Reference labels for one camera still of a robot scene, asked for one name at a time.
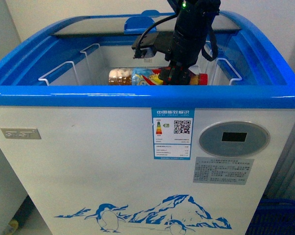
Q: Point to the blue plastic crate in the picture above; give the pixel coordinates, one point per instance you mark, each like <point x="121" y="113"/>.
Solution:
<point x="273" y="217"/>

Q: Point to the white wire freezer basket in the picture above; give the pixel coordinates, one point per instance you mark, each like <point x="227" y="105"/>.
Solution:
<point x="97" y="61"/>

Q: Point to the grey oval control panel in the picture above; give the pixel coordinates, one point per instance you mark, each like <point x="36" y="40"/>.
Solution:
<point x="234" y="139"/>

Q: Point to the yellowish fridge caster wheel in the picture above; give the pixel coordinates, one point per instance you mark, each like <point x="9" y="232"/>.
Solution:
<point x="12" y="227"/>

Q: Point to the silver brand nameplate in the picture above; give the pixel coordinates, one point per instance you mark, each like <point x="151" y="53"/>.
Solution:
<point x="21" y="133"/>

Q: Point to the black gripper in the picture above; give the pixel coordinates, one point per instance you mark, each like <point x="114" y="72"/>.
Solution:
<point x="176" y="73"/>

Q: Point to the blue energy label sticker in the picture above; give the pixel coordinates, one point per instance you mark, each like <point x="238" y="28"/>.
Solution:
<point x="172" y="133"/>

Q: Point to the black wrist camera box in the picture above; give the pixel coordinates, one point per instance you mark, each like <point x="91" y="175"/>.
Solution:
<point x="145" y="48"/>

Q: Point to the white chest freezer blue rim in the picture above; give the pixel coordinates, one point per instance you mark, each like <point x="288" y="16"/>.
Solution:
<point x="93" y="171"/>

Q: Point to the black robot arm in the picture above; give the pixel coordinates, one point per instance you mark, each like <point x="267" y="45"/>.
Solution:
<point x="192" y="35"/>

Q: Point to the amber drink bottle colourful label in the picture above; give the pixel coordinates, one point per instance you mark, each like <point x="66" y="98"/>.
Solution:
<point x="134" y="76"/>

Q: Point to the grey instruction sticker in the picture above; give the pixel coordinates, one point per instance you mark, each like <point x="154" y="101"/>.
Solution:
<point x="226" y="171"/>

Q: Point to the sliding glass lid blue handle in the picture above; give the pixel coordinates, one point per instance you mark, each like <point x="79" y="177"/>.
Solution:
<point x="134" y="25"/>

